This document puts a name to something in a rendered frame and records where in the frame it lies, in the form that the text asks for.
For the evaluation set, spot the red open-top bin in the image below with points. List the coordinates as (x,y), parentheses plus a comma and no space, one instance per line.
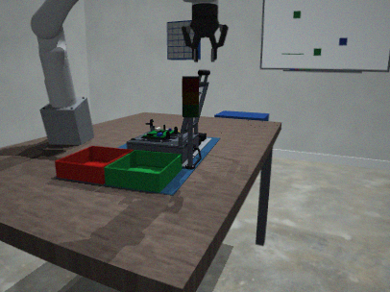
(93,159)

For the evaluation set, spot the green open-top bin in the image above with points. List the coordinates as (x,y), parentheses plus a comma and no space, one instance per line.
(144,170)

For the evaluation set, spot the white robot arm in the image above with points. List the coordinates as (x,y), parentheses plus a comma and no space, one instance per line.
(47,23)

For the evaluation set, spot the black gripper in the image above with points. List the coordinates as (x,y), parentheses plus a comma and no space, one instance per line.
(204,24)

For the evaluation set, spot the green circuit board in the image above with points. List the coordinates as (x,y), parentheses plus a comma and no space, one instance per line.
(158,132)

